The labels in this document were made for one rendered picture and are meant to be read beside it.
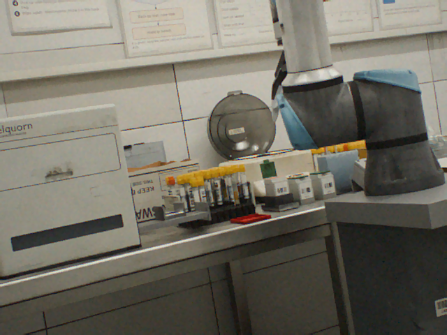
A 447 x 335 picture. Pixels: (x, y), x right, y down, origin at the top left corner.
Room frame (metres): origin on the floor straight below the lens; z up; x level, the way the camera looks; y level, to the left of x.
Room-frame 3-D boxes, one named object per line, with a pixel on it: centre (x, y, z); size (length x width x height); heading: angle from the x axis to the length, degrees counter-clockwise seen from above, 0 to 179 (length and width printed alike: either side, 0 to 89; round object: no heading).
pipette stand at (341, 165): (1.77, -0.29, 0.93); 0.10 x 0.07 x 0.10; 118
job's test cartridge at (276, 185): (1.63, -0.12, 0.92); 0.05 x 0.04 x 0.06; 25
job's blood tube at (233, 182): (1.64, -0.02, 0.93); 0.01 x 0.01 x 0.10; 26
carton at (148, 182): (1.86, 0.23, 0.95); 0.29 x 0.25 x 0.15; 26
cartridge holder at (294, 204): (1.63, -0.12, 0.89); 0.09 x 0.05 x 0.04; 25
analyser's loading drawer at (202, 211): (1.47, 0.15, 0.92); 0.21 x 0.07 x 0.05; 116
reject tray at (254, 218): (1.52, -0.04, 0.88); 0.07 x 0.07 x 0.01; 26
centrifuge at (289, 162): (1.97, -0.12, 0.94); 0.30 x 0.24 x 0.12; 17
